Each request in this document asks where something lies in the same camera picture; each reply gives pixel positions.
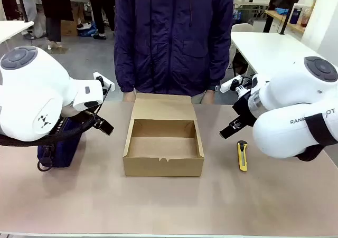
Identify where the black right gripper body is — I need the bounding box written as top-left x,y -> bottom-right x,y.
231,92 -> 259,127

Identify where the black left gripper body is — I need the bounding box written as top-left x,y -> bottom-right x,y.
83,110 -> 105,130

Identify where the navy blue zipper bag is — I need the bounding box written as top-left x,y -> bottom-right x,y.
36,116 -> 83,173

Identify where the brown cardboard box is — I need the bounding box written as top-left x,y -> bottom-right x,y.
122,92 -> 205,178

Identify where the cardboard box on floor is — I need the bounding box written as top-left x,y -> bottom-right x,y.
60,20 -> 79,37

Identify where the person's left hand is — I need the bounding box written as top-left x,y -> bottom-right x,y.
204,89 -> 216,105

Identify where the yellow utility knife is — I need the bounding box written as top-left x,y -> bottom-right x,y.
236,140 -> 249,173

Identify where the white chair back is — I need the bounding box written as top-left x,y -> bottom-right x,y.
231,23 -> 256,33

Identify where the blue plastic bag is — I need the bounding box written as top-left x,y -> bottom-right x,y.
77,21 -> 99,37

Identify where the black slanted pole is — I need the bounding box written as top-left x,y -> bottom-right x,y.
279,2 -> 301,36

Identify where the wooden counter top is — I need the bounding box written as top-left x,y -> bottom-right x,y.
264,9 -> 307,34

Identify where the person in purple jacket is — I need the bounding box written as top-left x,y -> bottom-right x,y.
114,0 -> 236,104

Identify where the dark blue bottle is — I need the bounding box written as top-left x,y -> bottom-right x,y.
289,7 -> 303,25

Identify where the orange translucent jar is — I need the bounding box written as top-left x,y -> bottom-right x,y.
300,6 -> 313,28

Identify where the person in black trousers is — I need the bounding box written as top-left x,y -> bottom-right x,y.
83,0 -> 116,40

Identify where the person in long black coat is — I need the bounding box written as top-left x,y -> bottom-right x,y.
36,0 -> 75,49

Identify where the small white side table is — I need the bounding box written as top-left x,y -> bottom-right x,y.
0,20 -> 35,45

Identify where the black upright pole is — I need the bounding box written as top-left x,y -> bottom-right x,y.
15,0 -> 30,23

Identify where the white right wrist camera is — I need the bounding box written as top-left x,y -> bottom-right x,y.
219,74 -> 251,93

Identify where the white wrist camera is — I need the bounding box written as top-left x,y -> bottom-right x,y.
92,71 -> 115,92
219,74 -> 251,93

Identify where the black left arm cable sleeve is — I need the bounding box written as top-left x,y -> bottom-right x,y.
0,113 -> 96,148

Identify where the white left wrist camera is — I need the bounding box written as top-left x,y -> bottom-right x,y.
92,71 -> 115,92

